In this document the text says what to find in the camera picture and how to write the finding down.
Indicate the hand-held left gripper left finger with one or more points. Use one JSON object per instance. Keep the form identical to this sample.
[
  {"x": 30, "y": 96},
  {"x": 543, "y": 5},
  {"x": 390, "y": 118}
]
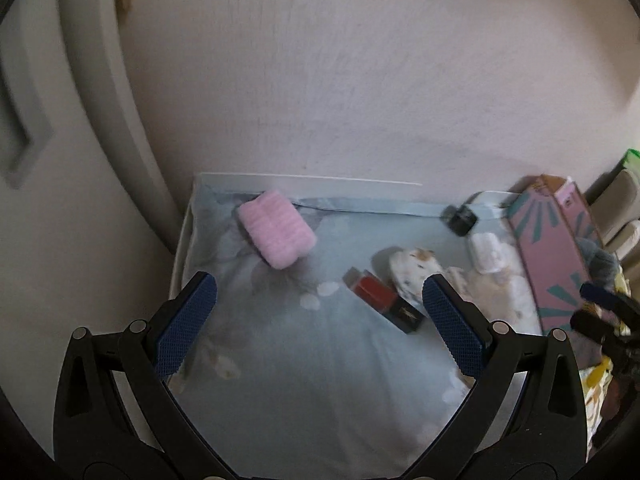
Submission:
[{"x": 182, "y": 330}]

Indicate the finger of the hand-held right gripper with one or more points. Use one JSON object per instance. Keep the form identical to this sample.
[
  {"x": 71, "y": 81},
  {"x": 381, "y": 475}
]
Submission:
[
  {"x": 602, "y": 295},
  {"x": 590, "y": 324}
]

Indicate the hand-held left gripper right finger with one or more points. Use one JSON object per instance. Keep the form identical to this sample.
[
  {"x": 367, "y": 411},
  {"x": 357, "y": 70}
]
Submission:
[{"x": 452, "y": 330}]

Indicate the grey fluffy cuff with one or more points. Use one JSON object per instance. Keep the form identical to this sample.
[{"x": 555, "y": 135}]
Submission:
[{"x": 597, "y": 255}]

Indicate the pink cardboard box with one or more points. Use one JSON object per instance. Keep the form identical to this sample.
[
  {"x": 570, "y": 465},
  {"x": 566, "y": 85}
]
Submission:
[{"x": 555, "y": 255}]

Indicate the pink fluffy cuff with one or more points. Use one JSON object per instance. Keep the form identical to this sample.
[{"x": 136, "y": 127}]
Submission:
[{"x": 277, "y": 235}]

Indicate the yellow patterned bag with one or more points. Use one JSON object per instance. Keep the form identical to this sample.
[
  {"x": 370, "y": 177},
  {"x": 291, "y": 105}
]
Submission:
[{"x": 596, "y": 385}]

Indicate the floral cloth pouch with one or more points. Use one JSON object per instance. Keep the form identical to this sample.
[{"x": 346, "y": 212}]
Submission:
[{"x": 412, "y": 270}]

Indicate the small black and red box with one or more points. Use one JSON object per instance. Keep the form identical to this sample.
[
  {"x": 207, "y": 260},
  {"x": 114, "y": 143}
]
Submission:
[{"x": 385, "y": 302}]

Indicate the grey cushion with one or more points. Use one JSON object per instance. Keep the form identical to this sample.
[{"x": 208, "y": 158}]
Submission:
[{"x": 617, "y": 205}]

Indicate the small black cube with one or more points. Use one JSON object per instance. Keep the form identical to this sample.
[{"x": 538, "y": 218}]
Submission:
[{"x": 460, "y": 219}]

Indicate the floral tablecloth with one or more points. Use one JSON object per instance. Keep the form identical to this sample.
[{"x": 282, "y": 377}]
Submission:
[{"x": 310, "y": 360}]

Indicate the green packet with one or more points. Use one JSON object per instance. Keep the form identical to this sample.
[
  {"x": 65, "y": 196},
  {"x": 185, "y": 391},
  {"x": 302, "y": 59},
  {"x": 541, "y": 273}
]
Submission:
[{"x": 632, "y": 157}]

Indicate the white wardrobe door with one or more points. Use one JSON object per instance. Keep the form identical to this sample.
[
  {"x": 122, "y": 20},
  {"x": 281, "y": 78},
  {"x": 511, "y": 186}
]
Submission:
[{"x": 65, "y": 210}]

